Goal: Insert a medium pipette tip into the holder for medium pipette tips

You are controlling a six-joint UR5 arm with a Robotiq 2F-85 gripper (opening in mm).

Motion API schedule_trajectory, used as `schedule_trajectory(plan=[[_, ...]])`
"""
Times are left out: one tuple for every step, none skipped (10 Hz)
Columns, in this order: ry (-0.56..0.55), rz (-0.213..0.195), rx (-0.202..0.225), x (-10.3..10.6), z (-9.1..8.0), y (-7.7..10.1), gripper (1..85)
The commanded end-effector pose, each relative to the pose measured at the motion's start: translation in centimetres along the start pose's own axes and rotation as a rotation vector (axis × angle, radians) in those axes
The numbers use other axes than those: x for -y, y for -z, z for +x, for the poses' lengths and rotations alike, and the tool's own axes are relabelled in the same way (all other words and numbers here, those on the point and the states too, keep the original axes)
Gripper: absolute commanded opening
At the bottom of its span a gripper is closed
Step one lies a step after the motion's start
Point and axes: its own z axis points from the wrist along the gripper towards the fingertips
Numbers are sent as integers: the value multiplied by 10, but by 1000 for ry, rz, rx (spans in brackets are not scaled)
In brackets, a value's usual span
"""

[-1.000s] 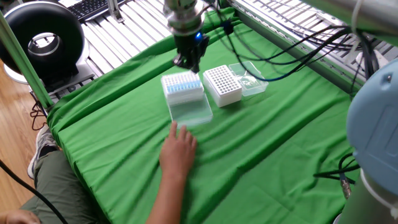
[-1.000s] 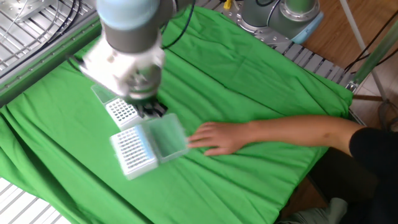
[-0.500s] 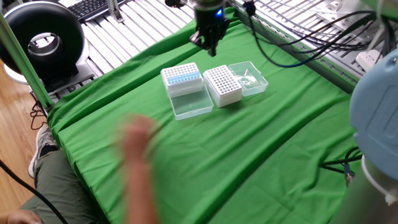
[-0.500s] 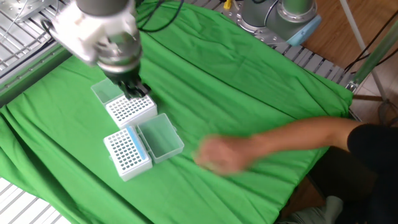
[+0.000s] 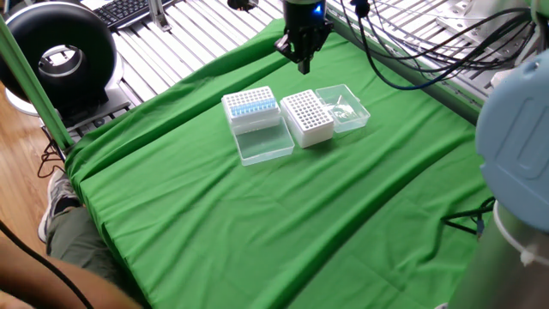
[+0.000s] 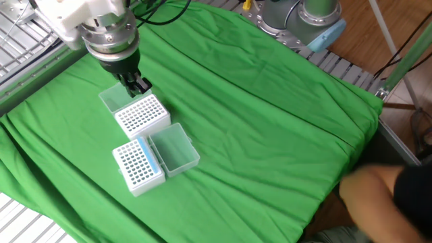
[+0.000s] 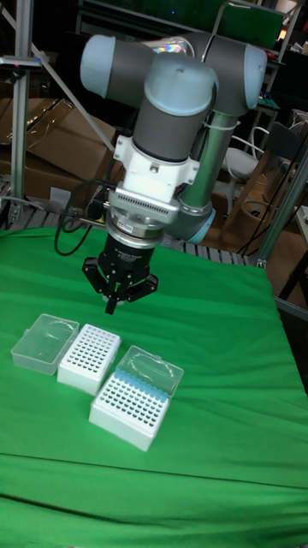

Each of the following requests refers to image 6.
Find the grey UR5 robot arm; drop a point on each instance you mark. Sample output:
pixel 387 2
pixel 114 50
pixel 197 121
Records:
pixel 276 13

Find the silver round wrist coupling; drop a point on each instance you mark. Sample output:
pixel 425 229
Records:
pixel 111 37

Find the silver perforated mounting plate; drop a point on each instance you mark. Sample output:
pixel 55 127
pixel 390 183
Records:
pixel 13 10

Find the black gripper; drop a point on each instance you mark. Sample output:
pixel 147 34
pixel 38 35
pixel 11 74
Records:
pixel 123 65

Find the yellow clip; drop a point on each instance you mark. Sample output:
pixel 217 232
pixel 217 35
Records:
pixel 247 4

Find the grey aluminium frame rail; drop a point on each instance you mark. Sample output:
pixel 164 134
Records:
pixel 33 79
pixel 398 143

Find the white tip rack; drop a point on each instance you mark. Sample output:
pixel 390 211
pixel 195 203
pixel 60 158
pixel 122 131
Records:
pixel 135 165

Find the green tinted frame post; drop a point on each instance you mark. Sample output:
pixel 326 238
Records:
pixel 410 57

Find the olive green trousers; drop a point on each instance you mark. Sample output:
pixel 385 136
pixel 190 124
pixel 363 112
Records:
pixel 337 236

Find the brown wooden bar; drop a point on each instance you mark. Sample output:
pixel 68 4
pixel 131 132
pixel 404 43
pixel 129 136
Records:
pixel 398 106

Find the clear plastic rack lid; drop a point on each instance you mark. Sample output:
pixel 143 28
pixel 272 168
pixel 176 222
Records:
pixel 113 98
pixel 173 148

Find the silver finned wrist box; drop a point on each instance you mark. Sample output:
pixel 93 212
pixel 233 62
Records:
pixel 72 40

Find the dark chair base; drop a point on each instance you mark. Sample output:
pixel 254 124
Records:
pixel 422 141

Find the white rack with many tips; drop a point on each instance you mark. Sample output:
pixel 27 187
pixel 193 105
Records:
pixel 145 118

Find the green cloth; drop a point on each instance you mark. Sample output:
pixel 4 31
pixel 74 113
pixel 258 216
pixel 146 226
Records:
pixel 270 101

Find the white pole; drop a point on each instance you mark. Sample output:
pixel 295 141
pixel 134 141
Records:
pixel 391 50

